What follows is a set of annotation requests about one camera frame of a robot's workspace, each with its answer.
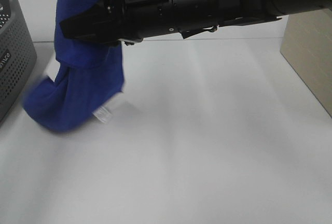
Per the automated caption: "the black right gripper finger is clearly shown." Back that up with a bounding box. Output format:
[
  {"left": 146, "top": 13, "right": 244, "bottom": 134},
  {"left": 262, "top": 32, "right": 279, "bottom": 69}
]
[{"left": 60, "top": 0, "right": 122, "bottom": 44}]

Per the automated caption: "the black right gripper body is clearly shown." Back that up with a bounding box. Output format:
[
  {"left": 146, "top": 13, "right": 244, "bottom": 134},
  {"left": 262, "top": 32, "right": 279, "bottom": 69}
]
[{"left": 103, "top": 0, "right": 182, "bottom": 45}]

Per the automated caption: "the blue microfibre towel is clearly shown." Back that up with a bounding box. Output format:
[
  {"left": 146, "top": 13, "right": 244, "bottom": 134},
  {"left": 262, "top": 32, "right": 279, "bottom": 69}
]
[{"left": 22, "top": 0, "right": 124, "bottom": 132}]

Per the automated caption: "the white towel label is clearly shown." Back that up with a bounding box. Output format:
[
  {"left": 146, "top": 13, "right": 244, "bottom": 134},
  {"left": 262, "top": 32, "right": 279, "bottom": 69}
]
[{"left": 93, "top": 106, "right": 113, "bottom": 124}]

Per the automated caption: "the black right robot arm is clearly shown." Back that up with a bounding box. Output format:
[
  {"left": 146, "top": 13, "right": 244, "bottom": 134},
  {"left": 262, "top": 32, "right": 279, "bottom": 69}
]
[{"left": 60, "top": 0, "right": 331, "bottom": 46}]

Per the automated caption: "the grey perforated plastic basket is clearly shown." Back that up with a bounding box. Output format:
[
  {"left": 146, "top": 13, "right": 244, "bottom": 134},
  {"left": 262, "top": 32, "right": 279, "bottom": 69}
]
[{"left": 1, "top": 0, "right": 37, "bottom": 122}]

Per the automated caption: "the beige wooden box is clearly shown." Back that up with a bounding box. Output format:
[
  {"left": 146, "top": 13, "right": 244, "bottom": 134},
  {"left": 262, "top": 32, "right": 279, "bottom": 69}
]
[{"left": 280, "top": 9, "right": 331, "bottom": 115}]

